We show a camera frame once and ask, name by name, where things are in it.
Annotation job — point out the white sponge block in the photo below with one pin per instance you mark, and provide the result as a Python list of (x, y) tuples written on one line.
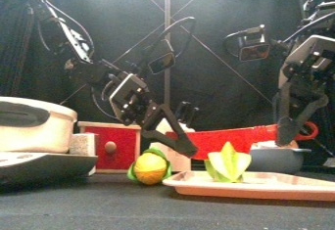
[(83, 144)]

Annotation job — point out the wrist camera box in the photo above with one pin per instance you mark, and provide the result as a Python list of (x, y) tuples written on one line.
[(254, 49), (161, 61)]

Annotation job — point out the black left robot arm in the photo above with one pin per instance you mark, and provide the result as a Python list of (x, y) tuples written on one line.
[(66, 39)]

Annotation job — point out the green star fruit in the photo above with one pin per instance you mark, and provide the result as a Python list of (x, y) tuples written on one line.
[(229, 165)]

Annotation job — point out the red wooden drawer box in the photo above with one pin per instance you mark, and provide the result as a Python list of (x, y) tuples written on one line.
[(118, 142)]

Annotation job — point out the vertical metal frame pole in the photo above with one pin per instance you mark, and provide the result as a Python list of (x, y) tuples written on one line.
[(167, 18)]

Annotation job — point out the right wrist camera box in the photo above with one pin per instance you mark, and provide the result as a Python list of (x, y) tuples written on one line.
[(254, 49)]

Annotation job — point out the yellow toy corn green husk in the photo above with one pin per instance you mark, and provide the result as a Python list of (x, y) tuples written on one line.
[(150, 168)]

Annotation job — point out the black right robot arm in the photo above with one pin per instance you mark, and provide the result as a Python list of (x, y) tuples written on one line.
[(317, 5)]

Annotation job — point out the pink plastic tray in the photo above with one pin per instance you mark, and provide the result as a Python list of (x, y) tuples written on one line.
[(262, 188)]

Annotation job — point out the grey toy stove base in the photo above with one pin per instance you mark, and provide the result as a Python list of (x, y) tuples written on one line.
[(43, 167)]

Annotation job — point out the grey toy pot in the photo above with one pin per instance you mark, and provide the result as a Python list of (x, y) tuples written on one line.
[(277, 160)]

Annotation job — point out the white toy cooking pot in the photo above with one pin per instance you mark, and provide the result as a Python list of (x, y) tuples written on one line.
[(37, 126)]

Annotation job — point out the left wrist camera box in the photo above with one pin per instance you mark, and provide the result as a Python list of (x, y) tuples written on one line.
[(161, 61)]

